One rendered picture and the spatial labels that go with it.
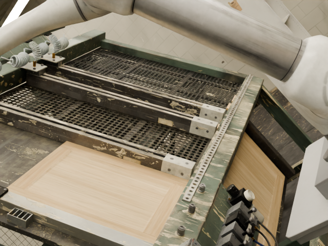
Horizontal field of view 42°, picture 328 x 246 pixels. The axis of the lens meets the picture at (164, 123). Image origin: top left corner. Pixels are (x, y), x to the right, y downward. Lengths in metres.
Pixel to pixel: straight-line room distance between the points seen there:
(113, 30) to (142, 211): 6.40
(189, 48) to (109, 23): 1.54
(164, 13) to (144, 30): 6.54
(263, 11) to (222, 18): 4.40
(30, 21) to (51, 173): 0.70
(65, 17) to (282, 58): 0.56
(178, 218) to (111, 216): 0.23
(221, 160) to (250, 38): 1.00
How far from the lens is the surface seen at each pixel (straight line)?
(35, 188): 1.59
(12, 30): 1.16
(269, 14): 5.32
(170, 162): 1.71
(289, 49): 0.94
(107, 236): 1.37
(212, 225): 1.52
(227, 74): 2.98
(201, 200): 1.57
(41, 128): 1.93
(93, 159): 1.77
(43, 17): 1.16
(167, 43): 7.36
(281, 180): 2.89
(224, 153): 1.91
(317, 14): 6.69
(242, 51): 0.94
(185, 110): 2.30
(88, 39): 3.06
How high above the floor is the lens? 1.25
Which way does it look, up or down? 4 degrees down
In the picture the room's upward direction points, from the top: 42 degrees counter-clockwise
